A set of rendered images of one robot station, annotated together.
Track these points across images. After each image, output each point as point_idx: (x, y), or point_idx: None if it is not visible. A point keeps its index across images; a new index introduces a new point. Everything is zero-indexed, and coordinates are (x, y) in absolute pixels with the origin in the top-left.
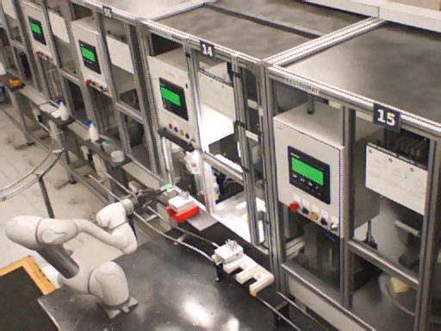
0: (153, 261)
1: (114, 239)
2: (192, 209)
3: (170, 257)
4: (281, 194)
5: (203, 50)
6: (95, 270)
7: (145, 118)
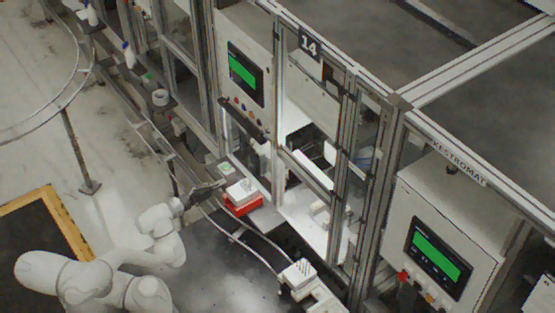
0: (202, 254)
1: (158, 260)
2: (255, 202)
3: (222, 250)
4: (385, 251)
5: (302, 43)
6: (132, 284)
7: (200, 71)
